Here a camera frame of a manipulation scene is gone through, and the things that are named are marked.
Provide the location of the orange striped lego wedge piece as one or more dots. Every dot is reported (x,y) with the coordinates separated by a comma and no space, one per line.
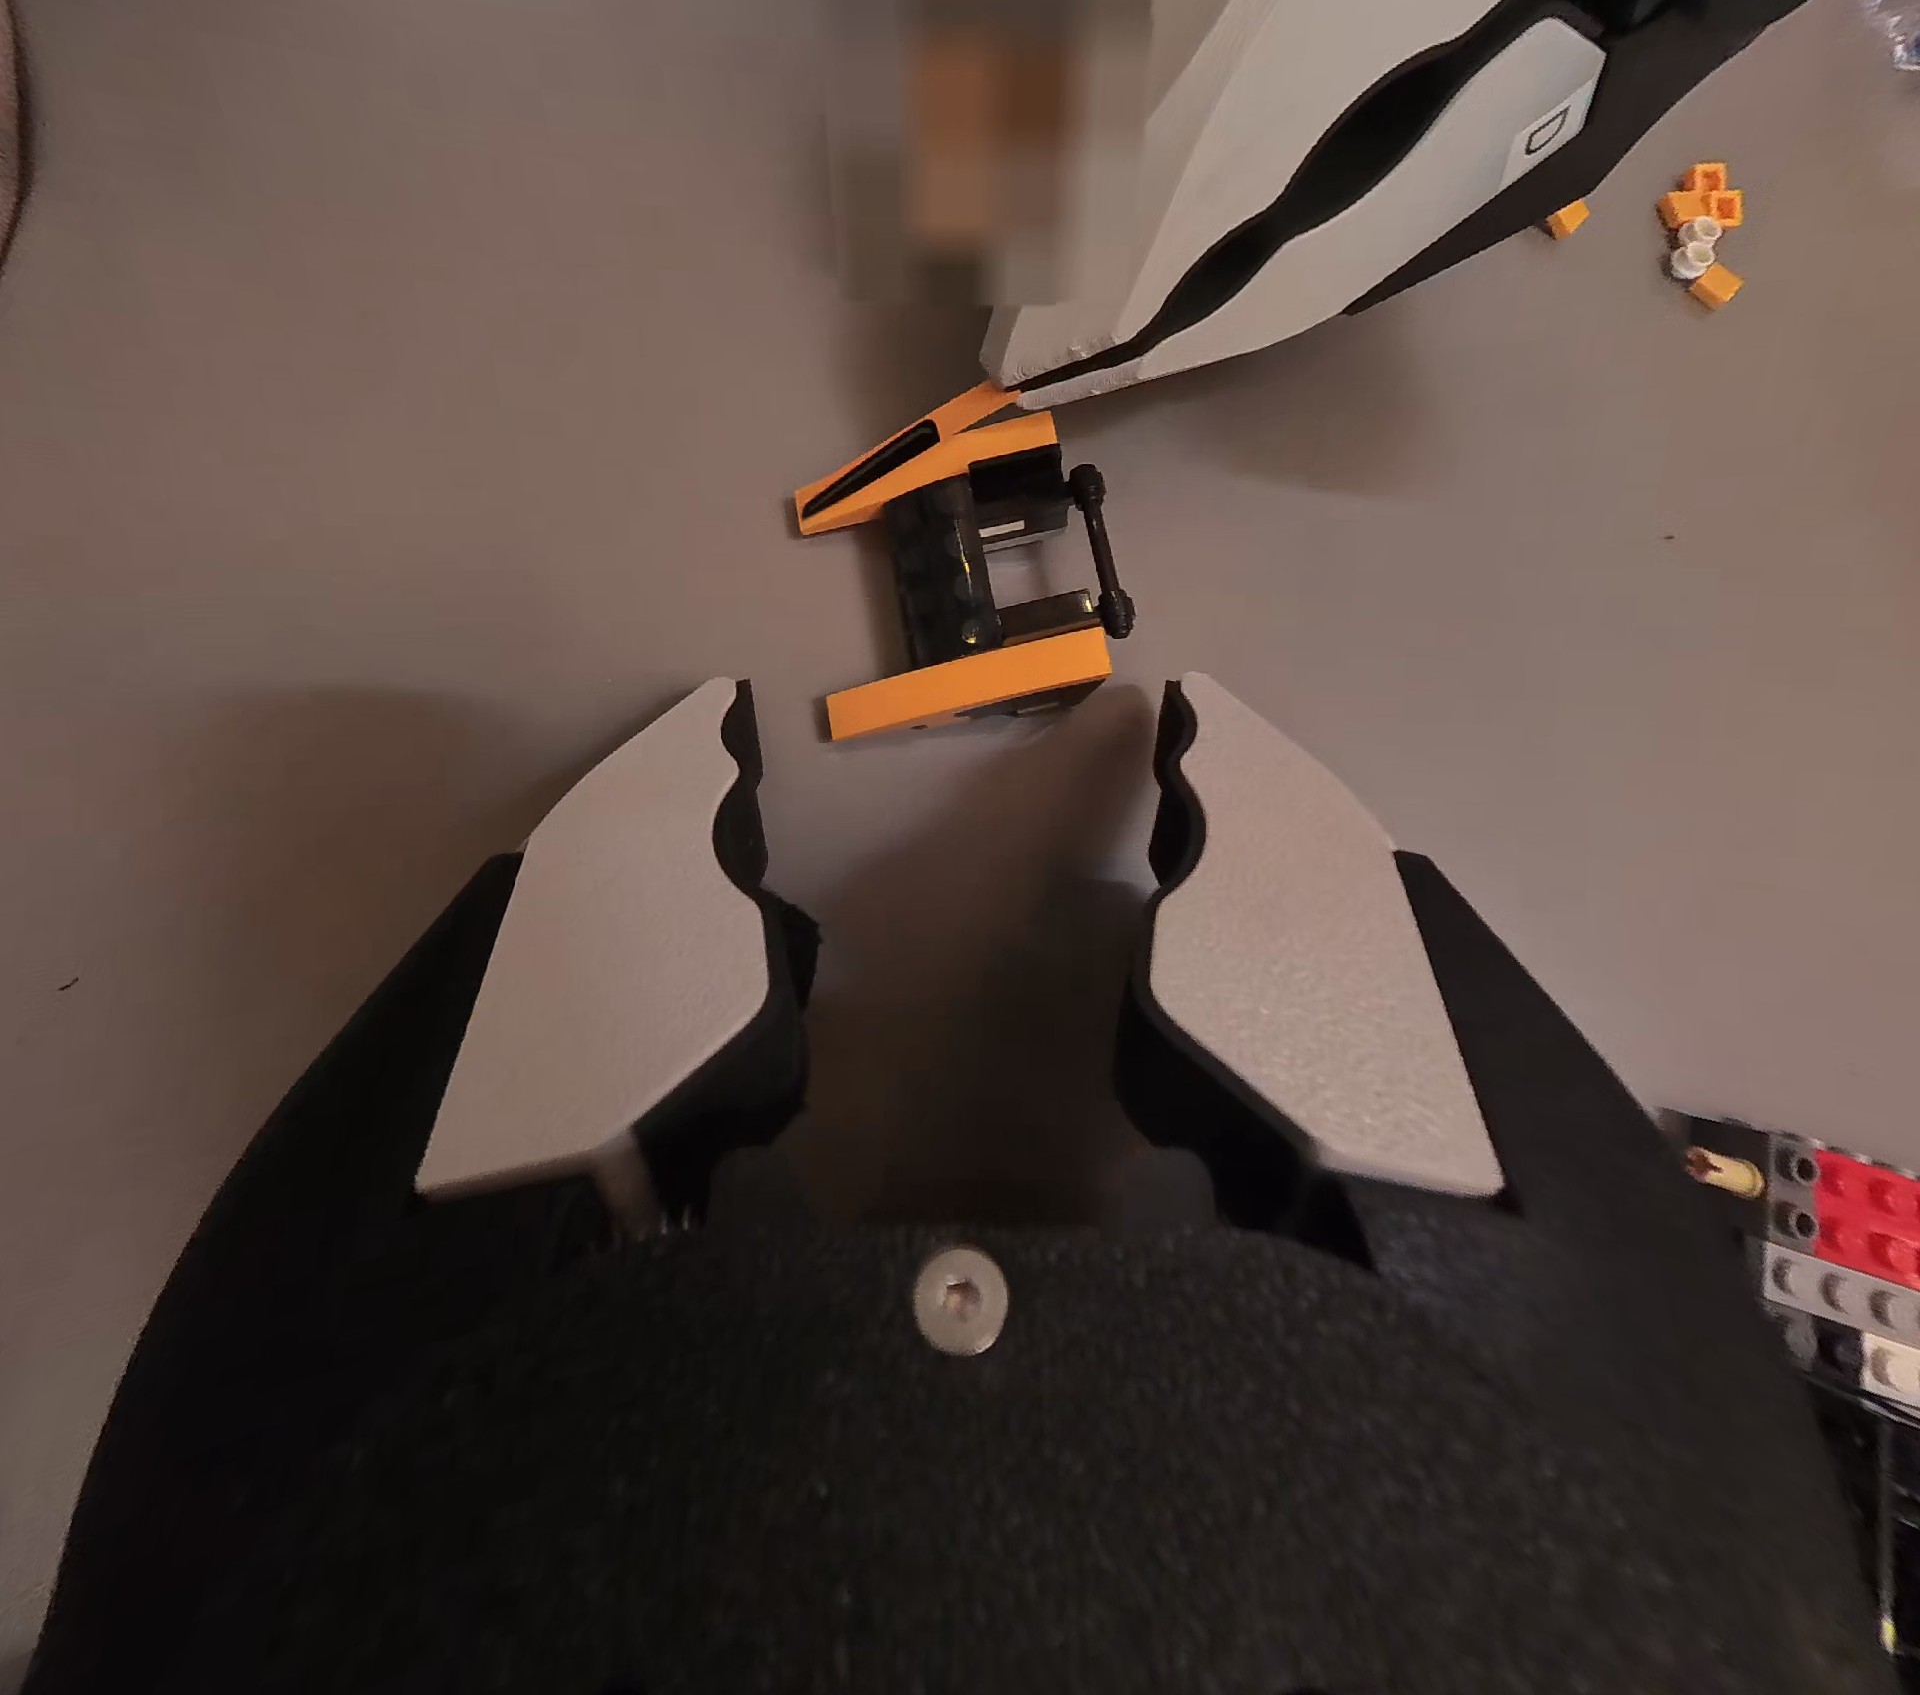
(901,465)

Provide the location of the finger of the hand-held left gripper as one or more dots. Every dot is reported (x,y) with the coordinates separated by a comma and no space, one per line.
(1441,165)
(1351,1)

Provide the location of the small orange lego brick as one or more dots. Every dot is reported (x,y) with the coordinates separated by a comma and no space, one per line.
(1725,209)
(1702,177)
(1716,287)
(1567,219)

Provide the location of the small orange black lego assembly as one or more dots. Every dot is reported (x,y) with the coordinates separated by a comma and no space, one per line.
(974,617)

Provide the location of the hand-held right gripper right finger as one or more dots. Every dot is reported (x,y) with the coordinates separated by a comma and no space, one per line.
(1305,977)

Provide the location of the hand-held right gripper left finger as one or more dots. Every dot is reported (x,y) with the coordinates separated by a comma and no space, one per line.
(600,977)

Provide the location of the large black red lego build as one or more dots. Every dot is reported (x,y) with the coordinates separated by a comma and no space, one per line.
(1845,1247)

